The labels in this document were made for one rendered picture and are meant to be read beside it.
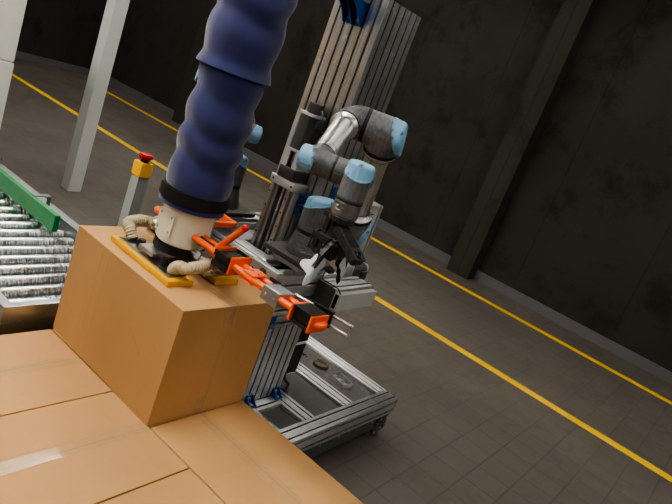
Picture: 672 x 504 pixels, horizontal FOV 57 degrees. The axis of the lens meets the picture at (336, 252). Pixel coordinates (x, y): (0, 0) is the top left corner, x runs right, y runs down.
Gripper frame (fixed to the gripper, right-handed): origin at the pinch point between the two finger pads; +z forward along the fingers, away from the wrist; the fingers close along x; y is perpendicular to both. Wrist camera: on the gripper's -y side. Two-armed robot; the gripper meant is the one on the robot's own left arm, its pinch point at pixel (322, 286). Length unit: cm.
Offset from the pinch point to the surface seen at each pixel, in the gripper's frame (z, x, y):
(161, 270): 20, 13, 49
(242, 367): 47, -15, 29
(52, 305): 57, 18, 94
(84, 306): 46, 19, 74
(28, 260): 64, 4, 144
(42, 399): 63, 41, 50
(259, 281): 8.6, 2.9, 19.4
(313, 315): 7.1, 3.4, -3.1
